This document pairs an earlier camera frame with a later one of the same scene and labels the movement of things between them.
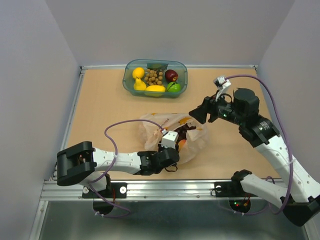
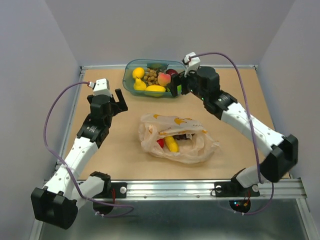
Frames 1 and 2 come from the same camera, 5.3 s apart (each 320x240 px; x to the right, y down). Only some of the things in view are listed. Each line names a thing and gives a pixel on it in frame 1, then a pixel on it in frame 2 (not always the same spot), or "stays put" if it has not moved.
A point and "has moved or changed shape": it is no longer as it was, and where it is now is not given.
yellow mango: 155,90 stays put
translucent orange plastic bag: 152,135 has moved or changed shape
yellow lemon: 138,72 stays put
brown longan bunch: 153,77 stays put
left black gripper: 160,147 -> 122,107
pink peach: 181,143 -> 163,79
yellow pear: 139,85 stays put
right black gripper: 209,106 -> 181,78
